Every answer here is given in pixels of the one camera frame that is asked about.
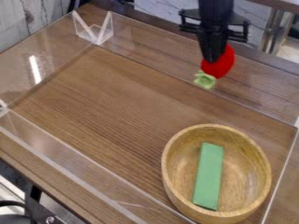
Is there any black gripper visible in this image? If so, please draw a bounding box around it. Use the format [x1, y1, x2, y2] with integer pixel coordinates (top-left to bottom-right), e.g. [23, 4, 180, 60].
[179, 9, 250, 63]

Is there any black cable bottom left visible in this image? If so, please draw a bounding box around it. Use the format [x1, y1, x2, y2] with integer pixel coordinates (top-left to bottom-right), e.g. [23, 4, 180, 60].
[0, 199, 34, 224]

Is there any clear acrylic tray wall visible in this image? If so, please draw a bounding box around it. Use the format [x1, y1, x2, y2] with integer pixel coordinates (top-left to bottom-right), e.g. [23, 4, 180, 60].
[0, 101, 195, 224]

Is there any clear acrylic corner bracket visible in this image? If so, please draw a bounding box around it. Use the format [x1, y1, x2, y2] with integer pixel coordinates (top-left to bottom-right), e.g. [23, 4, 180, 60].
[71, 11, 114, 46]

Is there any metal table leg background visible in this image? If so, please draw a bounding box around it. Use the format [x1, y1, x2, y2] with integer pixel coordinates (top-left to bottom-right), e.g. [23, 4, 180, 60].
[262, 9, 295, 55]

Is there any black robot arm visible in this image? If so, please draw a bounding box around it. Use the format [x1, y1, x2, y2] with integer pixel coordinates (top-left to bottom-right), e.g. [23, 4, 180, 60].
[179, 0, 250, 63]

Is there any red plush strawberry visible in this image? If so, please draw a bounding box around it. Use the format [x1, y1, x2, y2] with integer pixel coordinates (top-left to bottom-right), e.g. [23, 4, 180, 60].
[192, 45, 235, 89]

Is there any wooden oval bowl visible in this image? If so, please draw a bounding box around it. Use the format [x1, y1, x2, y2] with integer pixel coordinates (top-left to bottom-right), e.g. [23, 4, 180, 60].
[162, 123, 272, 224]

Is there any green rectangular block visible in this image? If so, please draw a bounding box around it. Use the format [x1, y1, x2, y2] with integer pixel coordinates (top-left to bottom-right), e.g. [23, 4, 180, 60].
[191, 143, 224, 211]

